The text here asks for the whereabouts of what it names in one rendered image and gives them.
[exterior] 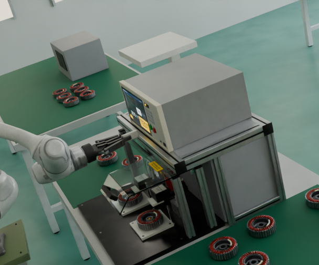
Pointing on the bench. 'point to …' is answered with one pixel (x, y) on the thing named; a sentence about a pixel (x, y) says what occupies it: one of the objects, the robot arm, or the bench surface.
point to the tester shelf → (239, 130)
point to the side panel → (250, 179)
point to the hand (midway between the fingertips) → (130, 135)
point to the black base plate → (196, 209)
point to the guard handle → (109, 193)
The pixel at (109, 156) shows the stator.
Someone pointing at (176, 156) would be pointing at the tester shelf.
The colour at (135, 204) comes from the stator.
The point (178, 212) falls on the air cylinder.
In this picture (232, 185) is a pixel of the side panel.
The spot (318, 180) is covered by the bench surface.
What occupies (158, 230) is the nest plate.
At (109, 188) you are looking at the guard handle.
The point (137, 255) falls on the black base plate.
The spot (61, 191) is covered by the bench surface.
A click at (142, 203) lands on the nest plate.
